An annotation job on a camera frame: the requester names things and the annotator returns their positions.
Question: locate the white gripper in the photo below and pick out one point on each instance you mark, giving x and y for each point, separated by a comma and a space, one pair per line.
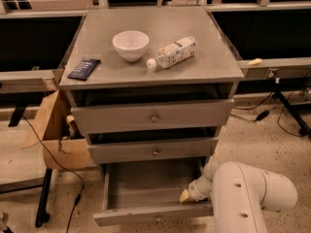
196, 191

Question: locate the grey bottom drawer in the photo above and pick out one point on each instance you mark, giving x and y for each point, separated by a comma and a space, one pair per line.
149, 191

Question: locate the grey drawer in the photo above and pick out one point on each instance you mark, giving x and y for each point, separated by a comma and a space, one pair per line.
149, 191
152, 150
152, 116

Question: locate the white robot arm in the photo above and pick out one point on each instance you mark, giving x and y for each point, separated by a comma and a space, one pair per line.
239, 194

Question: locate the grey middle drawer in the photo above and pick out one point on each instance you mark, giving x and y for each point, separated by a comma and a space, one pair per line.
152, 150

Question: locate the grey top drawer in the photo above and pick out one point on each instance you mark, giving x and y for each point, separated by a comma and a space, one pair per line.
152, 116

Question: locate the grey drawer cabinet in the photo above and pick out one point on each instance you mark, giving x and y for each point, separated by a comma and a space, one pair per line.
211, 74

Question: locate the brown cardboard box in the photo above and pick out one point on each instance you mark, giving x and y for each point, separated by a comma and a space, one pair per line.
48, 130

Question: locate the black stand leg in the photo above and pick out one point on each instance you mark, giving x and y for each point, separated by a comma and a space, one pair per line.
305, 130

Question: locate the black table leg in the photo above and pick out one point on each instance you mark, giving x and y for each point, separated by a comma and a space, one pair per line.
42, 214

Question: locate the clear plastic bottle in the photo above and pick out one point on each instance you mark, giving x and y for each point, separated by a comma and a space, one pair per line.
173, 53

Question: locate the small cream foam piece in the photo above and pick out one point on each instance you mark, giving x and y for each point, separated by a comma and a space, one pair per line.
255, 62

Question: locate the white ceramic bowl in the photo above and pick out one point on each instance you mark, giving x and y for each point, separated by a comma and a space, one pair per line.
131, 45

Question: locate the dark blue snack packet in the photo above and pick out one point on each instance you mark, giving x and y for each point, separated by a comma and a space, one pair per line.
82, 71

